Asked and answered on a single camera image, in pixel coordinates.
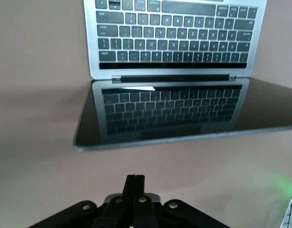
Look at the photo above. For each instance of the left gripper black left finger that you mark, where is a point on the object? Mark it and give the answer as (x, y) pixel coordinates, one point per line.
(112, 213)

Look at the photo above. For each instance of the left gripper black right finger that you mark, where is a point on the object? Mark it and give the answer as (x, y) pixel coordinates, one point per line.
(148, 213)

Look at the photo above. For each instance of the silver laptop with black keyboard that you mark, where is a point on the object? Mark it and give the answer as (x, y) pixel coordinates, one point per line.
(160, 111)

